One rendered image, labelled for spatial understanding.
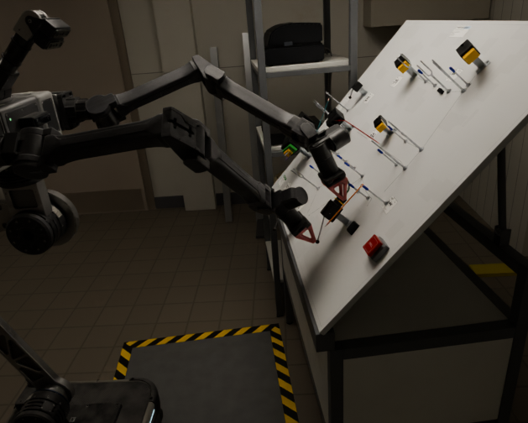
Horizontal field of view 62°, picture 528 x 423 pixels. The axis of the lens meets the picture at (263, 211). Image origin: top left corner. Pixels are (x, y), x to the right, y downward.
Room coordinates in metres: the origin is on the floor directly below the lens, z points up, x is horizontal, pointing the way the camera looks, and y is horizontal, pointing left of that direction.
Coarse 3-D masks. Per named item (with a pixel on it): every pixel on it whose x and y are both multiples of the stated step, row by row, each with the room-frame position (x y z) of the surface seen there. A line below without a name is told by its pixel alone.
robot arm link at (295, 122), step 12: (216, 72) 1.51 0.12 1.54; (216, 84) 1.51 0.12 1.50; (228, 84) 1.51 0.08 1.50; (216, 96) 1.57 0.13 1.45; (228, 96) 1.49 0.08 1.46; (240, 96) 1.47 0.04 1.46; (252, 96) 1.47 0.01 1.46; (252, 108) 1.44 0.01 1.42; (264, 108) 1.43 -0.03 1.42; (276, 108) 1.42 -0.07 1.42; (264, 120) 1.43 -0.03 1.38; (276, 120) 1.39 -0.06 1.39; (288, 120) 1.38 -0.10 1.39; (300, 120) 1.37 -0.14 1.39; (288, 132) 1.37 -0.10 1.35; (300, 132) 1.34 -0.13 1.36; (300, 144) 1.37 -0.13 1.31
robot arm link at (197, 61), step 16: (192, 64) 1.58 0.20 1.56; (208, 64) 1.57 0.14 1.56; (160, 80) 1.55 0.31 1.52; (176, 80) 1.55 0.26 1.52; (192, 80) 1.57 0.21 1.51; (208, 80) 1.52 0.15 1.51; (96, 96) 1.50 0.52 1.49; (112, 96) 1.49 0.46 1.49; (128, 96) 1.52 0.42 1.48; (144, 96) 1.52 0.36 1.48; (160, 96) 1.55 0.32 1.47; (96, 112) 1.45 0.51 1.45; (128, 112) 1.52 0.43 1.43
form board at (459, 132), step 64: (384, 64) 2.05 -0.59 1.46; (448, 64) 1.54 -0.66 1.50; (512, 64) 1.24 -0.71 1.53; (320, 128) 2.17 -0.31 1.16; (448, 128) 1.25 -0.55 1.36; (512, 128) 1.03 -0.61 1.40; (320, 192) 1.64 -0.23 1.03; (384, 192) 1.26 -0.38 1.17; (448, 192) 1.03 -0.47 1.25; (320, 256) 1.29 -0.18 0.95; (384, 256) 1.03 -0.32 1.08; (320, 320) 1.03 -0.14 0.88
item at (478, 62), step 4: (468, 40) 1.35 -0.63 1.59; (464, 44) 1.35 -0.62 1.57; (468, 44) 1.33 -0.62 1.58; (472, 44) 1.31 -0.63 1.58; (460, 48) 1.36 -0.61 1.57; (464, 48) 1.34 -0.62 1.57; (468, 48) 1.32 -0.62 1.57; (476, 48) 1.35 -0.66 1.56; (460, 52) 1.34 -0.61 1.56; (464, 52) 1.32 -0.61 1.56; (460, 56) 1.32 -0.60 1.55; (464, 60) 1.33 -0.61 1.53; (476, 60) 1.36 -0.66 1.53; (480, 60) 1.35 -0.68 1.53; (488, 60) 1.34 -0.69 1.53; (476, 64) 1.36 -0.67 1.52; (480, 64) 1.36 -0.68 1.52; (484, 64) 1.34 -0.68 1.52; (488, 64) 1.33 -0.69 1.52; (480, 68) 1.35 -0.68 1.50; (476, 72) 1.35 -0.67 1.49
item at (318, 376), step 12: (300, 300) 1.55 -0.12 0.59; (300, 312) 1.56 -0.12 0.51; (312, 348) 1.29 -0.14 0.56; (312, 360) 1.29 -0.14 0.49; (324, 360) 1.08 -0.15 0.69; (312, 372) 1.30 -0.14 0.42; (324, 372) 1.08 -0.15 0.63; (324, 384) 1.09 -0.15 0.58; (324, 396) 1.09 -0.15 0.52; (324, 408) 1.10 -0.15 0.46
